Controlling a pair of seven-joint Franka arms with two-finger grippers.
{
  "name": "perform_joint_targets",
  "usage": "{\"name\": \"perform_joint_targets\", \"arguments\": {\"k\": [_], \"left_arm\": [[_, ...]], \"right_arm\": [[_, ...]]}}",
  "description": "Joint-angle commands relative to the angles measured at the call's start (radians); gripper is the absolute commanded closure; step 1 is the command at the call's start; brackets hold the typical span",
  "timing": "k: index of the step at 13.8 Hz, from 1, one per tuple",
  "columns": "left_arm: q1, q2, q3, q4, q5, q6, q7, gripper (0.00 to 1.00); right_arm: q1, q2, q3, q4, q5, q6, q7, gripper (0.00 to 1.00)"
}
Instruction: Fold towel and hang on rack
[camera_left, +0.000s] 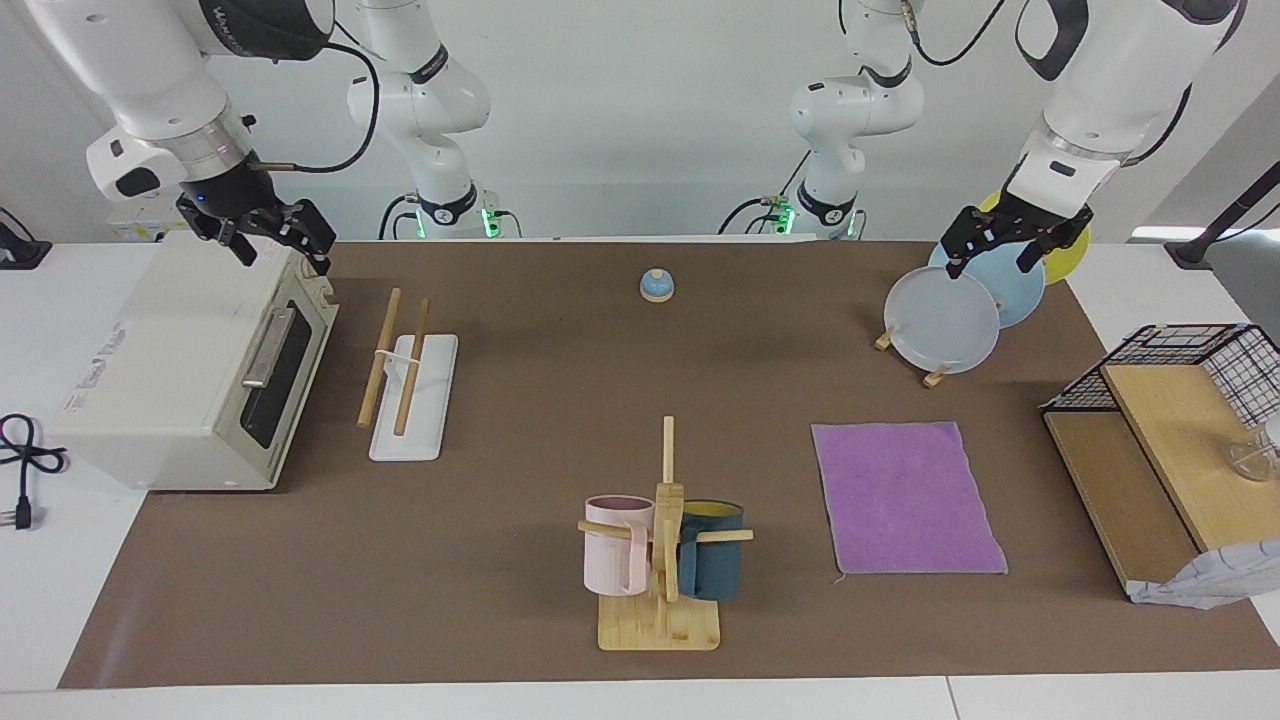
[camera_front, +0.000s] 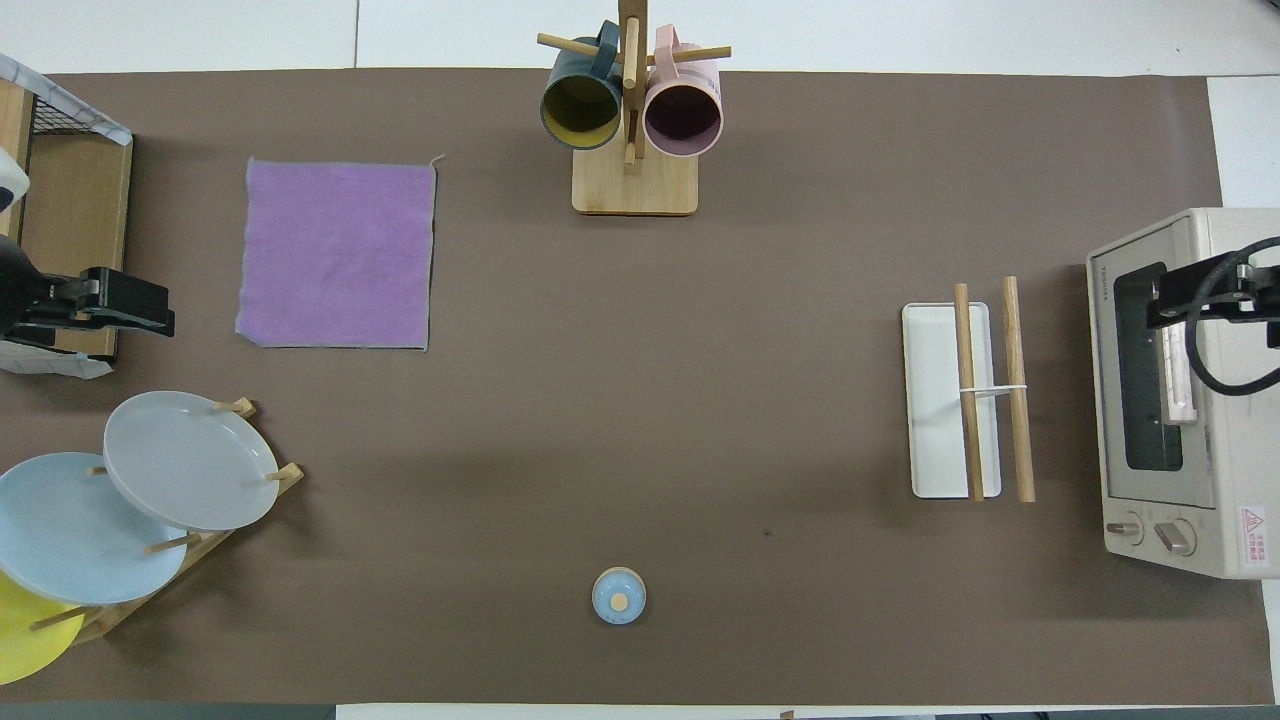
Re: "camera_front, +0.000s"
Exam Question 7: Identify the white marbled paper sheet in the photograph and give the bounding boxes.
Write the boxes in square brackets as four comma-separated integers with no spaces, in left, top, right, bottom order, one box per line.
[0,338,114,380]
[0,52,134,147]

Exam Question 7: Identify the grey plate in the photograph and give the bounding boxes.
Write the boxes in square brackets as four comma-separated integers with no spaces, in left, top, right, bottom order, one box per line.
[103,390,281,532]

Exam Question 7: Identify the black wire basket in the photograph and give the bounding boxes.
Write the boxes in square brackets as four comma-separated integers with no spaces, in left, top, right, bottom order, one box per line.
[28,92,106,137]

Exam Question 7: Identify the light blue plate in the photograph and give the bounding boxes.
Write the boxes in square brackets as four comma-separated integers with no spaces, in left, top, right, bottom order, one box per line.
[0,452,189,606]

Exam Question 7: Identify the beige toaster oven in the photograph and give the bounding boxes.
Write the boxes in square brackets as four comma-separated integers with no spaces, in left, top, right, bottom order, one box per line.
[1086,207,1280,581]

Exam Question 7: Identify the dark teal mug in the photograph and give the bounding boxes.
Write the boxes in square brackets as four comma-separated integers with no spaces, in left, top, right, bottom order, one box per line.
[540,20,624,151]

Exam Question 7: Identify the wooden plate rack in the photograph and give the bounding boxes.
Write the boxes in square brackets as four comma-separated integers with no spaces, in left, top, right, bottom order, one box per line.
[30,397,305,646]

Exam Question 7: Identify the blue call bell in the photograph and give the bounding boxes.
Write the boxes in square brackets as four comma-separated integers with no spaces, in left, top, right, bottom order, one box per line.
[591,566,648,625]

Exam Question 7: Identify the pink mug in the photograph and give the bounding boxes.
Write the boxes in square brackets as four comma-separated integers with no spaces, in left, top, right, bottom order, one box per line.
[643,25,724,159]

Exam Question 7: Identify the white towel rack wooden bars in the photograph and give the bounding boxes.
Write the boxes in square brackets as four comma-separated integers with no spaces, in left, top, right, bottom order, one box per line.
[901,276,1037,504]

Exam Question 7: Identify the wooden mug tree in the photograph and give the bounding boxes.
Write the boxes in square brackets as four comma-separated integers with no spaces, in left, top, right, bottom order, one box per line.
[537,0,733,217]

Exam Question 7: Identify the purple and grey towel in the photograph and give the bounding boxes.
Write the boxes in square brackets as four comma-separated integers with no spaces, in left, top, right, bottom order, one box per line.
[235,153,446,352]

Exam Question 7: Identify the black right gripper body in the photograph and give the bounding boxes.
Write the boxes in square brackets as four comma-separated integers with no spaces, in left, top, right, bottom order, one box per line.
[1195,252,1280,346]

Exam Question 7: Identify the brown table mat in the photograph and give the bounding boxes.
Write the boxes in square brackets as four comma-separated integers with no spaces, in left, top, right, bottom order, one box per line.
[0,68,1276,706]

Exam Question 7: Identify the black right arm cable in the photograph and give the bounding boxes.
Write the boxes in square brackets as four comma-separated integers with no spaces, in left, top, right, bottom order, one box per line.
[1185,237,1280,397]

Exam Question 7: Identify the yellow plate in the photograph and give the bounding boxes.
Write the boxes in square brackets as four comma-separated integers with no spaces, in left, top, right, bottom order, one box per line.
[0,572,88,687]

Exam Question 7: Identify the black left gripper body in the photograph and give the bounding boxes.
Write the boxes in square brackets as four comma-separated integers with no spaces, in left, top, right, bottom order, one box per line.
[0,237,101,336]

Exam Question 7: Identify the wooden shelf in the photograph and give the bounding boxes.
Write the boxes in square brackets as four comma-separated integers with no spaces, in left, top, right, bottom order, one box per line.
[0,78,134,363]

